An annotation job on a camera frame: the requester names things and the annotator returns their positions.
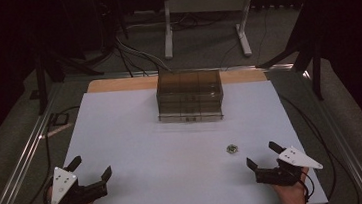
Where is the black cable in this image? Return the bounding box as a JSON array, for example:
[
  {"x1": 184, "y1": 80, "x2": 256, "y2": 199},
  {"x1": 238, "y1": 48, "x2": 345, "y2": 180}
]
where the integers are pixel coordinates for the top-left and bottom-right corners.
[
  {"x1": 278, "y1": 88, "x2": 362, "y2": 204},
  {"x1": 0, "y1": 105, "x2": 90, "y2": 204}
]

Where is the white table stand frame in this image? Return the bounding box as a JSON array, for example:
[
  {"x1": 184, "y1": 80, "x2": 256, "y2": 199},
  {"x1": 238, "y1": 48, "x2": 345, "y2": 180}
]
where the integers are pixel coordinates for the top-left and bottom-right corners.
[{"x1": 159, "y1": 0, "x2": 264, "y2": 65}]

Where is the person's right hand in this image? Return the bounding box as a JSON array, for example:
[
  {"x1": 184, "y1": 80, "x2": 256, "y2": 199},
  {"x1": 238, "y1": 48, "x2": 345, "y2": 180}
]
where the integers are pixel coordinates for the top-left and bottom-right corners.
[{"x1": 269, "y1": 165, "x2": 313, "y2": 204}]

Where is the white floor cable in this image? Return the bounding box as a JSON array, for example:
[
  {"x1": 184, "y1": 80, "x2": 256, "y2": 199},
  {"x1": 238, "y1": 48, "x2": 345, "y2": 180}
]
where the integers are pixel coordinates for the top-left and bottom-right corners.
[{"x1": 112, "y1": 19, "x2": 174, "y2": 78}]

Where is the black tripod stand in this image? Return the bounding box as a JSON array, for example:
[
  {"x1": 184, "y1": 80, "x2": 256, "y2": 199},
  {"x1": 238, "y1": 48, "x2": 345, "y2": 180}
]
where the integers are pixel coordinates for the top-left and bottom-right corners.
[
  {"x1": 29, "y1": 22, "x2": 108, "y2": 116},
  {"x1": 249, "y1": 0, "x2": 328, "y2": 107}
]

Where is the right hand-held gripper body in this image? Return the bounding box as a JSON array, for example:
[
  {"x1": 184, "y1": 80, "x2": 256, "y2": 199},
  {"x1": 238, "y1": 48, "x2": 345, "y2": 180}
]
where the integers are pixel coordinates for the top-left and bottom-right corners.
[{"x1": 252, "y1": 143, "x2": 325, "y2": 190}]

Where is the small metallic ring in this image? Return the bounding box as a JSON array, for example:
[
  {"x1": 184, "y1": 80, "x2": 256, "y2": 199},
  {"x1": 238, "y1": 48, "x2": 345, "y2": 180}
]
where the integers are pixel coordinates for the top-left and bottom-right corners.
[{"x1": 225, "y1": 144, "x2": 239, "y2": 155}]

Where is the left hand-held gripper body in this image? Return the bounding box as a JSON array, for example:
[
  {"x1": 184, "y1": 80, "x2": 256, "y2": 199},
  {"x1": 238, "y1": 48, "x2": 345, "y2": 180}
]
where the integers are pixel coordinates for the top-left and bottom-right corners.
[{"x1": 47, "y1": 161, "x2": 110, "y2": 204}]

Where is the brown transparent drawer box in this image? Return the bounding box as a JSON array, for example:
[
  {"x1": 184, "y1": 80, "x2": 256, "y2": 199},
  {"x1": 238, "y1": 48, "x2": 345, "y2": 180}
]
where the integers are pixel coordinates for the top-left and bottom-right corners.
[{"x1": 153, "y1": 66, "x2": 227, "y2": 127}]

